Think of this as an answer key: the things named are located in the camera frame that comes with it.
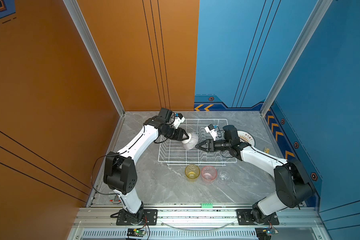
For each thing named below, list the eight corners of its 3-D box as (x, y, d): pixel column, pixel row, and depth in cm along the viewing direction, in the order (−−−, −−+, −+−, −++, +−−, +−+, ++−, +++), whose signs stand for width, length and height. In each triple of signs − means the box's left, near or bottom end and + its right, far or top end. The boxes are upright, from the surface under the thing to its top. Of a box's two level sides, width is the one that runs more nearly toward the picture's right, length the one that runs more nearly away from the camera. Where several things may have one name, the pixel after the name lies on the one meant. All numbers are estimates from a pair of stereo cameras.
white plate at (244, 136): (251, 149, 101) (254, 145, 98) (234, 134, 109) (236, 131, 105) (256, 145, 103) (259, 141, 100) (239, 131, 111) (241, 127, 108)
